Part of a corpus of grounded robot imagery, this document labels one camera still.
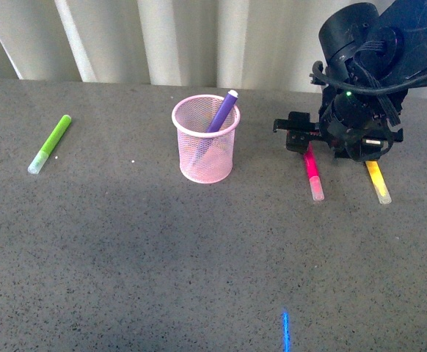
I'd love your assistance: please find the pink mesh pen cup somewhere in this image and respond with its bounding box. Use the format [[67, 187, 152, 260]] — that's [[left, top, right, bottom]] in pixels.
[[172, 95, 241, 183]]

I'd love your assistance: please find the pink highlighter pen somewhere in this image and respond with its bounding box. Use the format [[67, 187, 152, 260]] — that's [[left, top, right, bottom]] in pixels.
[[303, 143, 324, 201]]

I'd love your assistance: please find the purple highlighter pen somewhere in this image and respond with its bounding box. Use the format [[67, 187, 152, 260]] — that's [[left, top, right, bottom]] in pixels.
[[193, 89, 240, 166]]

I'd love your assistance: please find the white pleated curtain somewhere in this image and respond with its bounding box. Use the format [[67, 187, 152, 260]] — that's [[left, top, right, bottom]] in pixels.
[[0, 0, 427, 100]]

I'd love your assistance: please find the black cable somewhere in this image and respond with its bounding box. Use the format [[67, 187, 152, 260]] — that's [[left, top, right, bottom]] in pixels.
[[311, 60, 427, 93]]

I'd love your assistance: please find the yellow highlighter pen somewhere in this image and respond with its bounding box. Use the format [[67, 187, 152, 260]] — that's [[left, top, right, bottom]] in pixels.
[[365, 161, 392, 205]]

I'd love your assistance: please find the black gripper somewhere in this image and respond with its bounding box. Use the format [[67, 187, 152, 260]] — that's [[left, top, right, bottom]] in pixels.
[[273, 91, 404, 162]]

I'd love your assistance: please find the green highlighter pen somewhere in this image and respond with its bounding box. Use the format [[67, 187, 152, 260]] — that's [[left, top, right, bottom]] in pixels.
[[27, 114, 72, 175]]

